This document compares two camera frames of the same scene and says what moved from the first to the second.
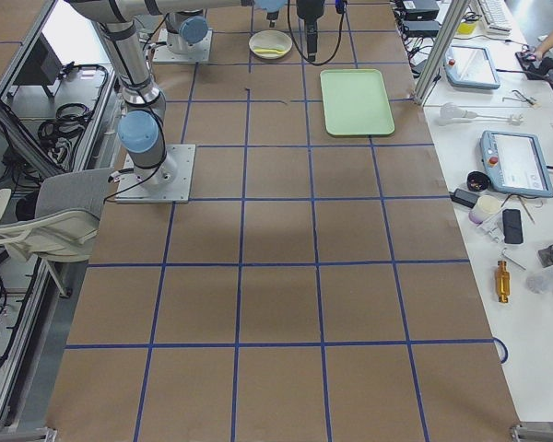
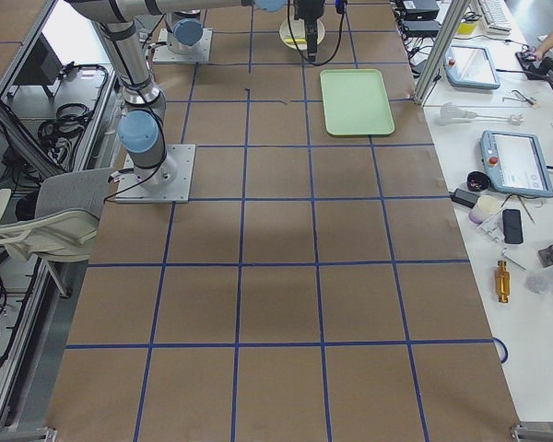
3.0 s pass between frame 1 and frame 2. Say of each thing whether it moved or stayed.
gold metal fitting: stayed
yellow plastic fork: moved
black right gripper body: stayed
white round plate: moved
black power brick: stayed
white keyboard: stayed
